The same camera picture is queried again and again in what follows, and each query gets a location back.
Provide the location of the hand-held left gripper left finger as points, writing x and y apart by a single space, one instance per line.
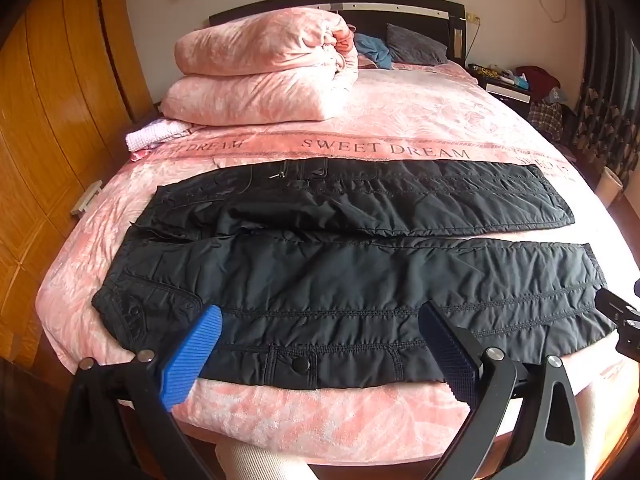
192 355

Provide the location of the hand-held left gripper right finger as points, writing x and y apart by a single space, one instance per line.
450 355

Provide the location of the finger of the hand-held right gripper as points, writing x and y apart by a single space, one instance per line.
617 305
629 340

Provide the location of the black padded pants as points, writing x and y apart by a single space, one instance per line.
350 270

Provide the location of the white cup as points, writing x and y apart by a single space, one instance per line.
611 182

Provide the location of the person's white ribbed trouser leg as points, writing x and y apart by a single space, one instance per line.
265 462

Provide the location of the plaid cloth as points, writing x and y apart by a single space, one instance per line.
547 117

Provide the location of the dark patterned curtain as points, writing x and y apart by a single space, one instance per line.
607 85

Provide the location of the white pink small towel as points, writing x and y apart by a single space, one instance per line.
155 135

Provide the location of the pink printed bedspread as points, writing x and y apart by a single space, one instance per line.
400 125

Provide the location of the dark nightstand with white drawer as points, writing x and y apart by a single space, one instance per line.
507 92

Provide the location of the dark red bag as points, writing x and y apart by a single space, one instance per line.
537 79

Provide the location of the wooden wardrobe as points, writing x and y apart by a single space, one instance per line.
65 110

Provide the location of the folded pink quilt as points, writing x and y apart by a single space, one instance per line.
260 60

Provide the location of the grey pillow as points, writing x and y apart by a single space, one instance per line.
415 45

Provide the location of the blue cloth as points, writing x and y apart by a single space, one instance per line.
372 50

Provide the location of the dark wooden bed headboard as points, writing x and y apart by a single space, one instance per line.
400 10

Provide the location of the small white bracket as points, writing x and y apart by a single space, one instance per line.
87 199

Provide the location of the wall outlet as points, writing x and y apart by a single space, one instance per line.
473 18

